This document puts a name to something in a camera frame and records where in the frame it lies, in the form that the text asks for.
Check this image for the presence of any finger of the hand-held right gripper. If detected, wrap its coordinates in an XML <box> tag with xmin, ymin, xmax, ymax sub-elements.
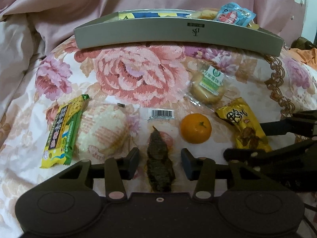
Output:
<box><xmin>260</xmin><ymin>110</ymin><xmax>317</xmax><ymax>137</ymax></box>
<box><xmin>223</xmin><ymin>139</ymin><xmax>317</xmax><ymax>171</ymax></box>

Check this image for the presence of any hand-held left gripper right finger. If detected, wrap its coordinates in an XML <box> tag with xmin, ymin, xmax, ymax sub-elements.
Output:
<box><xmin>181</xmin><ymin>148</ymin><xmax>265</xmax><ymax>202</ymax></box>

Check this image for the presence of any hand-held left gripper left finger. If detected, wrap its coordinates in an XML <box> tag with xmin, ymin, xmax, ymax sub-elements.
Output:
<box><xmin>58</xmin><ymin>147</ymin><xmax>139</xmax><ymax>202</ymax></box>

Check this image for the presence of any seaweed roll clear packet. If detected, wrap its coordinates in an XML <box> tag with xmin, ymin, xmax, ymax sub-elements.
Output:
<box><xmin>139</xmin><ymin>108</ymin><xmax>177</xmax><ymax>193</ymax></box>

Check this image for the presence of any tangerine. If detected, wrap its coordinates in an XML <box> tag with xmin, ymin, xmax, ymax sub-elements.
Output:
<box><xmin>180</xmin><ymin>113</ymin><xmax>213</xmax><ymax>144</ymax></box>

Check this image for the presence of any gold snack packet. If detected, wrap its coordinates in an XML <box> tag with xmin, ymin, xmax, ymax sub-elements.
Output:
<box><xmin>215</xmin><ymin>97</ymin><xmax>272</xmax><ymax>153</ymax></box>

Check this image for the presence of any white bread packet orange print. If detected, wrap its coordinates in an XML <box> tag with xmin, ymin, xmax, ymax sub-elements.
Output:
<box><xmin>75</xmin><ymin>103</ymin><xmax>132</xmax><ymax>163</ymax></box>

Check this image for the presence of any round biscuit packet green label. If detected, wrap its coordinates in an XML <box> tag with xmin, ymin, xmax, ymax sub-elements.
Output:
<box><xmin>186</xmin><ymin>63</ymin><xmax>231</xmax><ymax>107</ymax></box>

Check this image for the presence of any yellow green snack packet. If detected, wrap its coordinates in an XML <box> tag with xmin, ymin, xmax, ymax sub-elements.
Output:
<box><xmin>41</xmin><ymin>94</ymin><xmax>90</xmax><ymax>168</ymax></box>

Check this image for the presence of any grey tray box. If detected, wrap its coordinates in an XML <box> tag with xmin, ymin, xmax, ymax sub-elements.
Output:
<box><xmin>74</xmin><ymin>9</ymin><xmax>283</xmax><ymax>57</ymax></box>

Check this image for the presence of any light blue snack packet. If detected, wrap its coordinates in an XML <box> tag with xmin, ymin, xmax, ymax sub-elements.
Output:
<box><xmin>213</xmin><ymin>2</ymin><xmax>256</xmax><ymax>27</ymax></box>

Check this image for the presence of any orange cloth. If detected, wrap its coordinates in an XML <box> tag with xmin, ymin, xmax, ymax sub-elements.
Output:
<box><xmin>288</xmin><ymin>47</ymin><xmax>317</xmax><ymax>70</ymax></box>

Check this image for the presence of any dark olive cloth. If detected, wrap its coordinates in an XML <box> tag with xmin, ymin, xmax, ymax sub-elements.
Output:
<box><xmin>291</xmin><ymin>37</ymin><xmax>317</xmax><ymax>51</ymax></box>

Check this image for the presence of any floral bedsheet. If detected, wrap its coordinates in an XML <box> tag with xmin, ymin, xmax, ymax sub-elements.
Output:
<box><xmin>0</xmin><ymin>33</ymin><xmax>317</xmax><ymax>238</ymax></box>

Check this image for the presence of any blue yellow paper lining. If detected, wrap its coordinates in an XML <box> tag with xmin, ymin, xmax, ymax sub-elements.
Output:
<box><xmin>109</xmin><ymin>9</ymin><xmax>196</xmax><ymax>20</ymax></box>

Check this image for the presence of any pale pink duvet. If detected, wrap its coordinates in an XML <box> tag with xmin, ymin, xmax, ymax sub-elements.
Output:
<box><xmin>0</xmin><ymin>15</ymin><xmax>53</xmax><ymax>129</ymax></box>

